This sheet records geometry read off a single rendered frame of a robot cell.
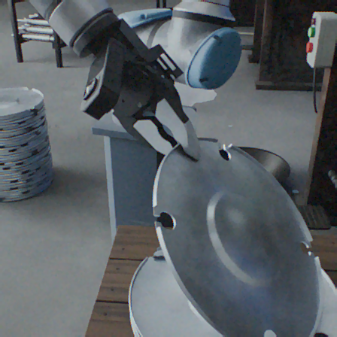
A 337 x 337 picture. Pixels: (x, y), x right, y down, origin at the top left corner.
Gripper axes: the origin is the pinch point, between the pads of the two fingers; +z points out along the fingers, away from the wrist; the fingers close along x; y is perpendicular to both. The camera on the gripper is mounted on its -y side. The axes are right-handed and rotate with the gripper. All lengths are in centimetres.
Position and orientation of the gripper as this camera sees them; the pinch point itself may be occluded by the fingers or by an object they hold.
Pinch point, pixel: (188, 156)
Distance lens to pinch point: 58.0
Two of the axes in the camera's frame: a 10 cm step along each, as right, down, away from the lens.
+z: 6.5, 7.5, 1.0
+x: -6.5, 4.8, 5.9
